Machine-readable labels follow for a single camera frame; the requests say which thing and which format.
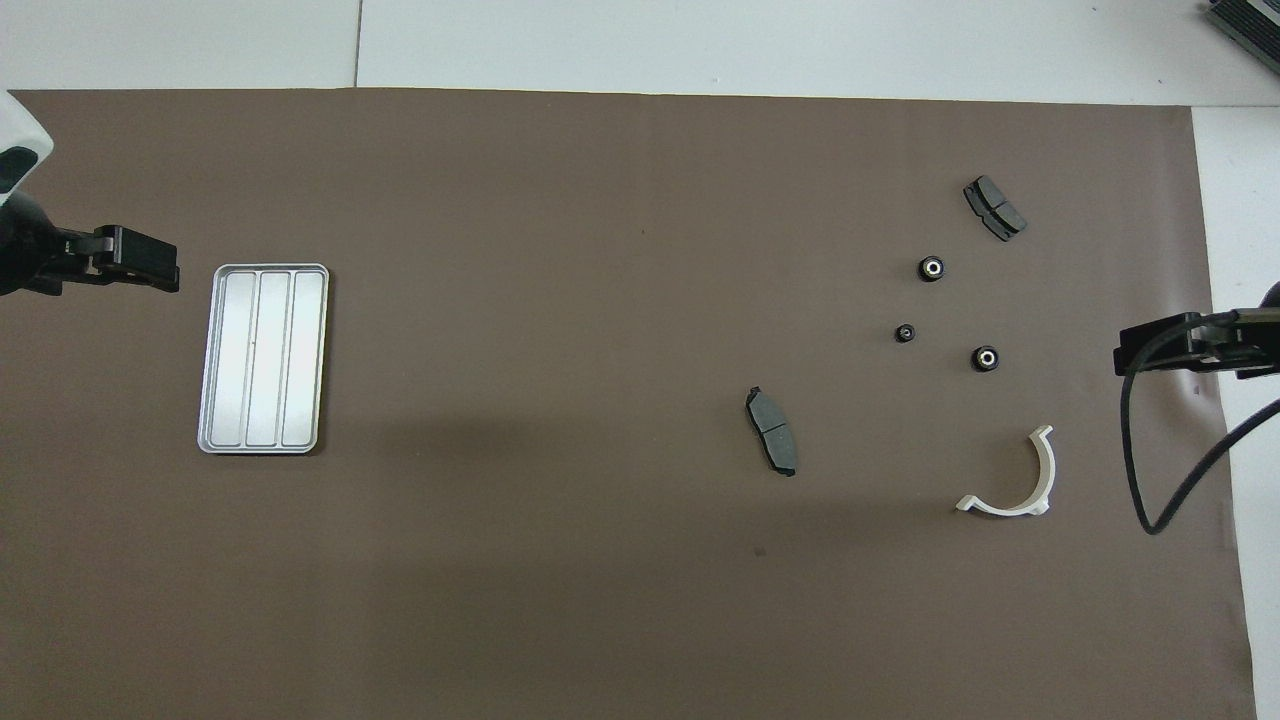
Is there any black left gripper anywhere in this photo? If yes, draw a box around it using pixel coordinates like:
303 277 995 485
0 198 180 297

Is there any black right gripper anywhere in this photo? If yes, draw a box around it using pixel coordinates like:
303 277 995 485
1116 283 1280 379

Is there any silver metal tray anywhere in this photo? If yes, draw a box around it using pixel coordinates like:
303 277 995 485
197 263 331 456

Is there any grey brake pad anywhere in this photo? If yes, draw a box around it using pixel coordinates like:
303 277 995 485
963 175 1029 243
745 386 800 478

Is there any dark ribbed device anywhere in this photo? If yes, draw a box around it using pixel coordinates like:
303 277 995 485
1205 0 1280 76

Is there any brown table mat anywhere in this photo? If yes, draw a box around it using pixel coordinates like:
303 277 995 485
0 88 1259 720

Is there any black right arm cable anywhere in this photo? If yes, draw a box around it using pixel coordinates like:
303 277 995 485
1120 312 1280 536

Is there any white curved plastic bracket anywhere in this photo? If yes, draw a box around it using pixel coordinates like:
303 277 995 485
955 424 1057 519

